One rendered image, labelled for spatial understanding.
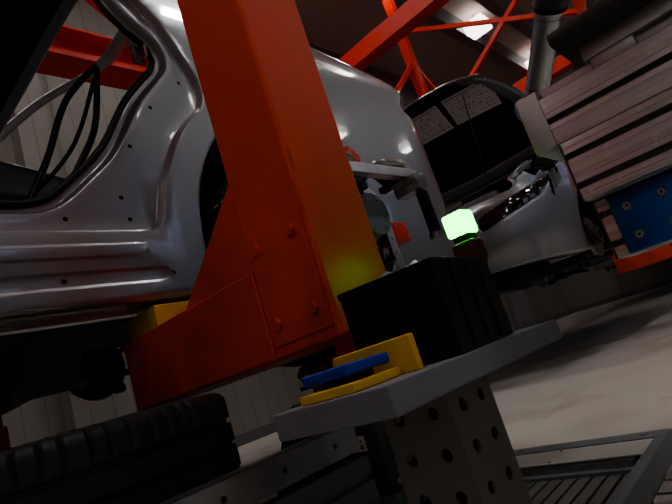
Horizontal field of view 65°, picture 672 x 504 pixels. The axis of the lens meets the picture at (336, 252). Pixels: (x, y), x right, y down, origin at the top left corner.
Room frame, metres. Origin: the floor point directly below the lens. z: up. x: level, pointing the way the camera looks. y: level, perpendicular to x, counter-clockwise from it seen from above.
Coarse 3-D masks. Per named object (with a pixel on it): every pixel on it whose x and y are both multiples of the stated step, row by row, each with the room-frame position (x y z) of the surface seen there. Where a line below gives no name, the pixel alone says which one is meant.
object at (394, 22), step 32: (384, 0) 7.62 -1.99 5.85; (416, 0) 4.20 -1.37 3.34; (448, 0) 4.17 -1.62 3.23; (512, 0) 6.52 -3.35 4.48; (64, 32) 3.13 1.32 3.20; (384, 32) 4.46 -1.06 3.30; (416, 32) 7.50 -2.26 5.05; (64, 64) 3.15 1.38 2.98; (128, 64) 3.54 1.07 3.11; (352, 64) 4.75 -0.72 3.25; (416, 64) 7.61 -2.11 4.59; (480, 64) 7.03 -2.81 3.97
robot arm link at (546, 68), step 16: (544, 0) 1.34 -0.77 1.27; (560, 0) 1.33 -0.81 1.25; (544, 16) 1.37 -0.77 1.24; (560, 16) 1.39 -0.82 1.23; (544, 32) 1.42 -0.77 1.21; (544, 48) 1.45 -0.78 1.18; (528, 64) 1.53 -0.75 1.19; (544, 64) 1.49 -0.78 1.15; (528, 80) 1.56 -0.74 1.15; (544, 80) 1.54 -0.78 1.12
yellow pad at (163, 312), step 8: (160, 304) 1.15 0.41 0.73; (168, 304) 1.16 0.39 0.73; (176, 304) 1.17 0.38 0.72; (184, 304) 1.19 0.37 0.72; (144, 312) 1.16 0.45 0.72; (152, 312) 1.14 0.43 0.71; (160, 312) 1.14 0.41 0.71; (168, 312) 1.16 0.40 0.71; (176, 312) 1.17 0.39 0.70; (136, 320) 1.19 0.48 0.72; (144, 320) 1.16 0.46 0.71; (152, 320) 1.14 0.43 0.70; (160, 320) 1.14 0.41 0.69; (128, 328) 1.22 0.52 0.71; (136, 328) 1.19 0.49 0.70; (144, 328) 1.17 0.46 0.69; (152, 328) 1.15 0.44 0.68; (136, 336) 1.20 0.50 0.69
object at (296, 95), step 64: (192, 0) 0.86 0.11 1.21; (256, 0) 0.82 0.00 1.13; (256, 64) 0.79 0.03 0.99; (256, 128) 0.82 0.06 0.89; (320, 128) 0.87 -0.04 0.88; (256, 192) 0.85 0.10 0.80; (320, 192) 0.83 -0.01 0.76; (256, 256) 0.87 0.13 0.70; (320, 256) 0.79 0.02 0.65; (320, 320) 0.80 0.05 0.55
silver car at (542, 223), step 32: (480, 192) 6.25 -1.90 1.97; (512, 192) 3.66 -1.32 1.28; (544, 192) 3.63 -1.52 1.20; (576, 192) 3.77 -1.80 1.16; (480, 224) 3.72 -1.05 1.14; (512, 224) 3.63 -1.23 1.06; (544, 224) 3.61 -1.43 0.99; (576, 224) 3.69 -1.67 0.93; (512, 256) 3.69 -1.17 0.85; (544, 256) 3.66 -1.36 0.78; (576, 256) 4.11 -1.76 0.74; (608, 256) 7.71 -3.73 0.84; (512, 288) 6.56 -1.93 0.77
